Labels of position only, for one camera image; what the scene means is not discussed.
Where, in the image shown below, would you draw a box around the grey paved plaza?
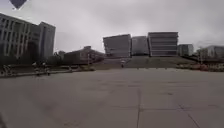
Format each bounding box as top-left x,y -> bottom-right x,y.
0,67 -> 224,128

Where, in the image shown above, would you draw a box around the raised kerb strip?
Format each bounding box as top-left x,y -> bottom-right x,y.
0,68 -> 96,79

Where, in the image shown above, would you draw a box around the low dark building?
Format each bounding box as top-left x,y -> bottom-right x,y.
62,45 -> 106,65

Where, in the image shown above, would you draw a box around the grey twin-block building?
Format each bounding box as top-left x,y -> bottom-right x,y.
102,31 -> 180,58

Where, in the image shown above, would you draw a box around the grey building with window rows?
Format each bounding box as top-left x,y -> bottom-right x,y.
0,12 -> 57,65

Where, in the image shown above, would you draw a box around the small grey building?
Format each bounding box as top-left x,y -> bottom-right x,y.
177,43 -> 195,57

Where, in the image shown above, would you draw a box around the group of people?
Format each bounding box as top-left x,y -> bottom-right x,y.
31,61 -> 52,77

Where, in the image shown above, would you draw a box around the pale low building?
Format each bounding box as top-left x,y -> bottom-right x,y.
199,45 -> 224,61

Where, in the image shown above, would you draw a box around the wide stone steps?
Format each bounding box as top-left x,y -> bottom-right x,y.
91,55 -> 198,70

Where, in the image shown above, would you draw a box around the person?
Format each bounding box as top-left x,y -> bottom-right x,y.
120,59 -> 126,69

